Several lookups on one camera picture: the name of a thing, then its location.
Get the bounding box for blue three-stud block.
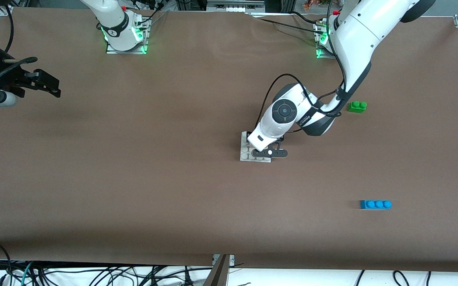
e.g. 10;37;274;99
359;200;392;210

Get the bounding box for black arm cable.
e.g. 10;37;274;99
0;5;39;93
258;0;347;126

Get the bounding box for short black table cable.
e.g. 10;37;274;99
291;11;323;24

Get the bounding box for aluminium profile bracket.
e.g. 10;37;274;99
203;254;235;286

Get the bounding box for long black table cable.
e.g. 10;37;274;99
253;17;325;34

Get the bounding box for white studded base plate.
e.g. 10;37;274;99
240;131;272;163

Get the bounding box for teal floor cable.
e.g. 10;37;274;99
19;261;35;286

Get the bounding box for small colourful object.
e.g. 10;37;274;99
303;0;335;10

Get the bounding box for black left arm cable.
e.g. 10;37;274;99
258;0;347;126

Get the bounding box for white plastic strip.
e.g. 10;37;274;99
206;0;266;13

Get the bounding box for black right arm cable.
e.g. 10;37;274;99
0;5;39;93

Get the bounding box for brown table cover mat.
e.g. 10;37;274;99
0;7;458;274

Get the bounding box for black connector cable bundle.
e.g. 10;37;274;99
120;0;171;29

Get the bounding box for tangled black floor cables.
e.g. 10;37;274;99
12;263;213;286

